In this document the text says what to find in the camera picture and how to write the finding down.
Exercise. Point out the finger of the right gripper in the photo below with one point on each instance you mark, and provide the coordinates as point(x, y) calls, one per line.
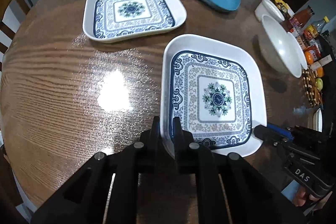
point(273, 134)

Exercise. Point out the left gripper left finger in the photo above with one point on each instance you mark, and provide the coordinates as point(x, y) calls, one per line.
point(150, 138)

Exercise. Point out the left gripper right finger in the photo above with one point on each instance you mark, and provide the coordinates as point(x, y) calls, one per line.
point(190, 156)

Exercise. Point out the patterned square plate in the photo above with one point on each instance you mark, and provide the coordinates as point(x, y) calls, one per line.
point(216, 91)
point(110, 21)

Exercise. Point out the large white bowl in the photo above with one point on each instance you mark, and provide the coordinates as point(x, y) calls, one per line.
point(277, 48)

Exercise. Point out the white ramekin cup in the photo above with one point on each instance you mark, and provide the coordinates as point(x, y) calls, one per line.
point(266, 7)

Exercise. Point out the medium white bowl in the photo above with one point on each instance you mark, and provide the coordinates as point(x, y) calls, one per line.
point(297, 50)

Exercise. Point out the right human hand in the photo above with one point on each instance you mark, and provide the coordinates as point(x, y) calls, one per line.
point(302, 196)

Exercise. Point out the white plate at edge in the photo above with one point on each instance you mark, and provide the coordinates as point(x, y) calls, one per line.
point(315, 121)

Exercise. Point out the wooden beaded trivet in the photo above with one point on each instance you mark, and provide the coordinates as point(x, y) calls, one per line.
point(310, 86)

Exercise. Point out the green apple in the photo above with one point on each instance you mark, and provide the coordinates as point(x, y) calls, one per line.
point(319, 84)

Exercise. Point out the cream tube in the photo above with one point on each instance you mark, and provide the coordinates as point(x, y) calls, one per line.
point(320, 63)

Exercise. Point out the orange fruit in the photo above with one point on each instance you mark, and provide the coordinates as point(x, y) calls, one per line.
point(319, 72)
point(309, 58)

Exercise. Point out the red lid sauce jar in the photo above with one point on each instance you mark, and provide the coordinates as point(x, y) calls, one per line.
point(314, 51)

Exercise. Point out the orange sauce bottle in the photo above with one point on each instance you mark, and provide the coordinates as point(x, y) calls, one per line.
point(299, 19)

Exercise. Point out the yellow cap vinegar bottle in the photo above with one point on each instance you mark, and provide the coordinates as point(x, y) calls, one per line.
point(314, 29)

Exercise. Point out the yellow snack packet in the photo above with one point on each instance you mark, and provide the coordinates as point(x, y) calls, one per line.
point(284, 8)

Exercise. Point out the left wooden chair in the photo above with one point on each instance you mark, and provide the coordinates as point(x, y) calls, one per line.
point(9, 22)

